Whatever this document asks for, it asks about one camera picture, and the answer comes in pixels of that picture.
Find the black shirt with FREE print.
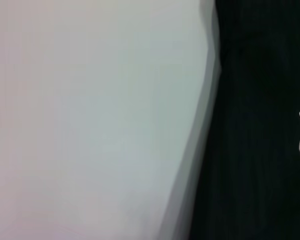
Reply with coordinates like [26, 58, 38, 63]
[187, 0, 300, 240]

